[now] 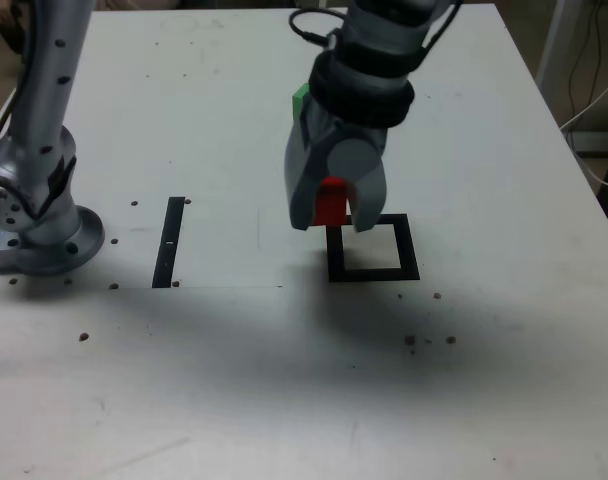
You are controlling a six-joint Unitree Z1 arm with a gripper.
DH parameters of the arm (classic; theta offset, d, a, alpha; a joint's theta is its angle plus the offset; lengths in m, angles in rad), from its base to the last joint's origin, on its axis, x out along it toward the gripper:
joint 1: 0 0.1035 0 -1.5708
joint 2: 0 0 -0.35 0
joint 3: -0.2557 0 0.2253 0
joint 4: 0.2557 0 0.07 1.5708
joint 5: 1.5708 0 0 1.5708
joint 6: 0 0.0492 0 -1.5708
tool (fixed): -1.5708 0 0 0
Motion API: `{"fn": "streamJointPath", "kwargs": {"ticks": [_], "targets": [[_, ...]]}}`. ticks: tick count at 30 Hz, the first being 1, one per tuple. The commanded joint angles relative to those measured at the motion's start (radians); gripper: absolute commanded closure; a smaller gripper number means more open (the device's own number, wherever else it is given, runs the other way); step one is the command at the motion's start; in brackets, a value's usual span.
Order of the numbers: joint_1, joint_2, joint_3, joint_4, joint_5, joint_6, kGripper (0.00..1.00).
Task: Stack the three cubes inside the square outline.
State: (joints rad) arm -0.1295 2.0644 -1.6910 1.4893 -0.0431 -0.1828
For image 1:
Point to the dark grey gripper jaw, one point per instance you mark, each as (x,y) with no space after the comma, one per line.
(301,185)

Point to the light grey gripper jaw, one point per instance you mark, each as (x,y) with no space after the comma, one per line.
(359,160)

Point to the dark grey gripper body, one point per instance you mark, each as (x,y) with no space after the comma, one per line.
(359,131)

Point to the red cube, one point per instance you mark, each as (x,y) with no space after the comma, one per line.
(329,205)

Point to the green cube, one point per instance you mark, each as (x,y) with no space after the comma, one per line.
(300,100)

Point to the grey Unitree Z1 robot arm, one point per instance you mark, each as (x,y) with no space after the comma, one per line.
(49,100)

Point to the black tape square outline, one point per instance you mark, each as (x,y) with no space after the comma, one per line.
(409,250)

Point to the black tape strip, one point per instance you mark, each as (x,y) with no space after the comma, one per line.
(166,250)

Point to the person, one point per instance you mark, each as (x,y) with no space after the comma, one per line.
(6,15)

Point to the white metal post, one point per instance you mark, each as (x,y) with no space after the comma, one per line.
(554,35)

